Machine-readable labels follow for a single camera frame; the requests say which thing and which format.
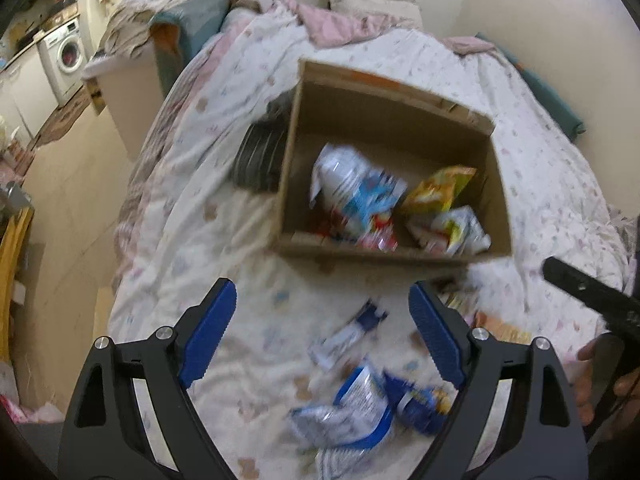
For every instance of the silver grey snack bag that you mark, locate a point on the silver grey snack bag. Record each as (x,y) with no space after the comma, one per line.
(456,232)

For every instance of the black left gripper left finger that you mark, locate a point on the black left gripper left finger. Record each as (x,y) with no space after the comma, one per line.
(104,437)

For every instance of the golden yellow chip bag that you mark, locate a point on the golden yellow chip bag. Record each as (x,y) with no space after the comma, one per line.
(437,193)

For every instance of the white blue snack bag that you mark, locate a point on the white blue snack bag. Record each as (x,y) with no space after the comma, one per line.
(344,181)

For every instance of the blue cartoon snack bag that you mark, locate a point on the blue cartoon snack bag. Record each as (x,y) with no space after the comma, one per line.
(425,410)

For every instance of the pink blanket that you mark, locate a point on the pink blanket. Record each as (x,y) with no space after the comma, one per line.
(328,29)

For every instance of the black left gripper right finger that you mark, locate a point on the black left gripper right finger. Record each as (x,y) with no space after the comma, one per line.
(514,415)

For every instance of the beige pillow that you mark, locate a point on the beige pillow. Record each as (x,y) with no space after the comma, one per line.
(406,13)

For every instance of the white washing machine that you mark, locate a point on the white washing machine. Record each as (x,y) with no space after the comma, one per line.
(63,57)

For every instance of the red snack packet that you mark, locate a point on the red snack packet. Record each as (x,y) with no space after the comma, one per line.
(379,234)

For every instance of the grey striped garment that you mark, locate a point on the grey striped garment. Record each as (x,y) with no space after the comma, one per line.
(258,163)

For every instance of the blue white chip bag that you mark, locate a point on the blue white chip bag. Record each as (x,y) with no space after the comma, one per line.
(359,418)

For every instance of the brown cardboard box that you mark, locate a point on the brown cardboard box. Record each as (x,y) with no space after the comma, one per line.
(409,132)

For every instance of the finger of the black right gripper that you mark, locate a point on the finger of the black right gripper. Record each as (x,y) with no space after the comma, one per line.
(620,312)

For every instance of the teal folded blanket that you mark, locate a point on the teal folded blanket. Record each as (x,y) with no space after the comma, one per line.
(179,33)

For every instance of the white patterned bed quilt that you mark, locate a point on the white patterned bed quilt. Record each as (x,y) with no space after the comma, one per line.
(184,224)

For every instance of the small blue white wrapper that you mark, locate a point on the small blue white wrapper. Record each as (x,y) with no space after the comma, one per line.
(329,351)

